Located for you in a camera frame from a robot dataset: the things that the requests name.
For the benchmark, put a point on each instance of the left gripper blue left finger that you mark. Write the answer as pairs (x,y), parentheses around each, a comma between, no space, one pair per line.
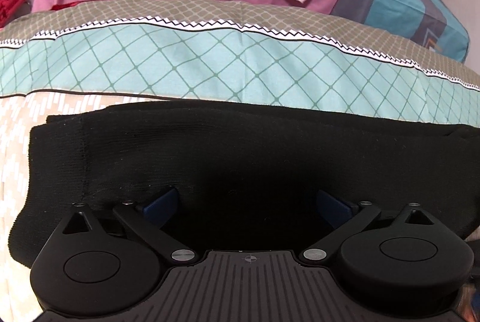
(146,222)

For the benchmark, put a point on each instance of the black knit pants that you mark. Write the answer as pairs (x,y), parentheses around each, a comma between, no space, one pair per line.
(246,176)

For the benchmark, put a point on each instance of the teal grey striped pillow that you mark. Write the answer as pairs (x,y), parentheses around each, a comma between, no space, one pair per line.
(428,23)

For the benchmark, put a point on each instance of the patterned teal beige quilt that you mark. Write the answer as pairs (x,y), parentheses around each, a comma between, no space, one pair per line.
(106,52)

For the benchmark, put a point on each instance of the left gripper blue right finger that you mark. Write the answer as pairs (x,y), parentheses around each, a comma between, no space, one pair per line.
(340,220)

